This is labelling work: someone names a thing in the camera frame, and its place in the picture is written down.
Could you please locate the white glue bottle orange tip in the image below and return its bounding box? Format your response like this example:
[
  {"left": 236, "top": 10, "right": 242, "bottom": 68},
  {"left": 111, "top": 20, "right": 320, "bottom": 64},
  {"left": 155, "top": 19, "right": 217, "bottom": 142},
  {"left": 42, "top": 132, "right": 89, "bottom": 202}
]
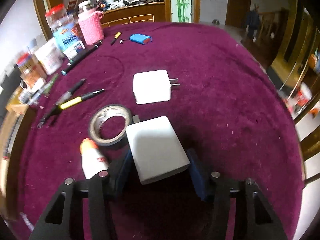
[{"left": 80, "top": 138, "right": 109, "bottom": 179}]

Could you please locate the large white power adapter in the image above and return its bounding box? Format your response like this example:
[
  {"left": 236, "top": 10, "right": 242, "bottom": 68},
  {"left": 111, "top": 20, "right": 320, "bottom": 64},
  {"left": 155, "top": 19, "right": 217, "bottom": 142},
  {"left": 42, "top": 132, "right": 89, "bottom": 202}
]
[{"left": 126, "top": 116, "right": 190, "bottom": 185}]

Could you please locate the black tape roll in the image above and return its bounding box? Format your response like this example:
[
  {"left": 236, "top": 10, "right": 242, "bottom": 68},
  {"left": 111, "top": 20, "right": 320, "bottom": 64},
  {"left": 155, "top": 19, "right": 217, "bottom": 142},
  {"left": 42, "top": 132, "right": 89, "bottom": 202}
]
[{"left": 88, "top": 104, "right": 140, "bottom": 149}]

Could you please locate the maroon velvet tablecloth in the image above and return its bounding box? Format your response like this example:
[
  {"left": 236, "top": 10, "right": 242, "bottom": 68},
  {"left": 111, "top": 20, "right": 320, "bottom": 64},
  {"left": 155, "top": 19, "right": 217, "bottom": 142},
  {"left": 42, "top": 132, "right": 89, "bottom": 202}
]
[{"left": 18, "top": 23, "right": 304, "bottom": 239}]

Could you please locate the yellow black pen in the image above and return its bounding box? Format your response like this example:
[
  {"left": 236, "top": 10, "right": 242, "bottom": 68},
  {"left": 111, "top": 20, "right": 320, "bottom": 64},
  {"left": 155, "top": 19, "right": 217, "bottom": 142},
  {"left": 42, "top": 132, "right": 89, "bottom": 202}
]
[{"left": 37, "top": 89, "right": 105, "bottom": 128}]

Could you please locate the clear black pen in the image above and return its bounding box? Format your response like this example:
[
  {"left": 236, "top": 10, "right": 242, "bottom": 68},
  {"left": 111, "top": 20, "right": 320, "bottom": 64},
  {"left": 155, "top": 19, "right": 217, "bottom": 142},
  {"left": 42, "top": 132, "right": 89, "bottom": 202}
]
[{"left": 55, "top": 78, "right": 86, "bottom": 106}]

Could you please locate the green marker pen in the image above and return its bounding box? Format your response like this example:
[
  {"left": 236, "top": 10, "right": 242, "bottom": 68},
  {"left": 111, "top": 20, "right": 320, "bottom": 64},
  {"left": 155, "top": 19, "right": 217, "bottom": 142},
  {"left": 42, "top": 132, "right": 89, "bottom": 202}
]
[{"left": 43, "top": 73, "right": 59, "bottom": 96}]

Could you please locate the small white plug charger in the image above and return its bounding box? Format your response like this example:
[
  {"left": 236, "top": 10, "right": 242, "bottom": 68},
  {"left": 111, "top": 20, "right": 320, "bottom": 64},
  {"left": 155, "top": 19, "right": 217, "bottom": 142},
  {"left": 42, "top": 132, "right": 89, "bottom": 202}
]
[{"left": 132, "top": 70, "right": 180, "bottom": 105}]

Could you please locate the long black flashlight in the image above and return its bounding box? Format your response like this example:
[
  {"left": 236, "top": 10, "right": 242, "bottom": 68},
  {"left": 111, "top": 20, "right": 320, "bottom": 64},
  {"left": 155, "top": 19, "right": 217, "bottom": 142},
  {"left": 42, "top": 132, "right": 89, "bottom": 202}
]
[{"left": 61, "top": 40, "right": 103, "bottom": 76}]

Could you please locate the white red bucket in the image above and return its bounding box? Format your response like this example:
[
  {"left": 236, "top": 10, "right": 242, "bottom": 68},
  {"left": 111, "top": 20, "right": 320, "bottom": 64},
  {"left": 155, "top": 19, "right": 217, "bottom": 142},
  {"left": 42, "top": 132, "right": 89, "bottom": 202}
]
[{"left": 294, "top": 82, "right": 312, "bottom": 108}]

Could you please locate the brown snack jar red lid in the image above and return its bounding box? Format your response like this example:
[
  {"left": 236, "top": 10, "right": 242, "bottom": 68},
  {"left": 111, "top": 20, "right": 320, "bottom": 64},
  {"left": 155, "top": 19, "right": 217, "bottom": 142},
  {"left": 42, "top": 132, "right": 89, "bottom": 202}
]
[{"left": 16, "top": 53, "right": 47, "bottom": 88}]

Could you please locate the clear plastic jar white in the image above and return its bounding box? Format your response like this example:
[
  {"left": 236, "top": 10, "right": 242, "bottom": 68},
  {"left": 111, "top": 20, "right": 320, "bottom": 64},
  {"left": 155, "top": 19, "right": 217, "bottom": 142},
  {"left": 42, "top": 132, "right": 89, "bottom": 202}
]
[{"left": 34, "top": 37, "right": 64, "bottom": 75}]

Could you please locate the blue battery pack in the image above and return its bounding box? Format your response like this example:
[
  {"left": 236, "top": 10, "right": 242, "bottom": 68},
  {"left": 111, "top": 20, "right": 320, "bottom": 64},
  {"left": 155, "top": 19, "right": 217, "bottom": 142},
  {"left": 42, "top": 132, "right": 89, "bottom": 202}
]
[{"left": 129, "top": 34, "right": 152, "bottom": 45}]

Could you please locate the small yellow black screwdriver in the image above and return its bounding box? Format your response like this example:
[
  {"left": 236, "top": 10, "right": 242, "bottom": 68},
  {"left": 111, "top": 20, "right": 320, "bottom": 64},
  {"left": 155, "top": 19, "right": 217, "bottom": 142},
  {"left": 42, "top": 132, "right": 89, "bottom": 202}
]
[{"left": 110, "top": 32, "right": 121, "bottom": 46}]

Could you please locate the blue printed box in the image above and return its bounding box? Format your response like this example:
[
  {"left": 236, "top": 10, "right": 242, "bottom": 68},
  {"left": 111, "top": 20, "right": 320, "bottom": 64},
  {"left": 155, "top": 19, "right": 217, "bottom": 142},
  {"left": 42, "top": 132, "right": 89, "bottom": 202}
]
[{"left": 51, "top": 15, "right": 85, "bottom": 60}]

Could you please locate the clear jar red lid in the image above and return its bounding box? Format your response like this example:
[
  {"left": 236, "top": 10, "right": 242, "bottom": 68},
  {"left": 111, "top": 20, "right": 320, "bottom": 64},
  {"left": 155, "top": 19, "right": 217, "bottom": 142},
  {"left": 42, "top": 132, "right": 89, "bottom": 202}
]
[{"left": 45, "top": 4, "right": 67, "bottom": 33}]

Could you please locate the wooden cabinet counter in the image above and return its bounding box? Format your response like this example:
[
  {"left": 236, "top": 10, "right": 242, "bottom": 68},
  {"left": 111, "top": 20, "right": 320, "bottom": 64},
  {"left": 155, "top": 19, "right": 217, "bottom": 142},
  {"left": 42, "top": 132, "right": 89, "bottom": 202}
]
[{"left": 100, "top": 2, "right": 165, "bottom": 28}]

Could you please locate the bamboo painted panel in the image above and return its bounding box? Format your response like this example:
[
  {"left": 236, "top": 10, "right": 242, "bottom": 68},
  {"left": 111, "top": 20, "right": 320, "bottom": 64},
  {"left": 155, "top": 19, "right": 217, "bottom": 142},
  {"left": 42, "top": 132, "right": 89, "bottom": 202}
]
[{"left": 170, "top": 0, "right": 194, "bottom": 23}]

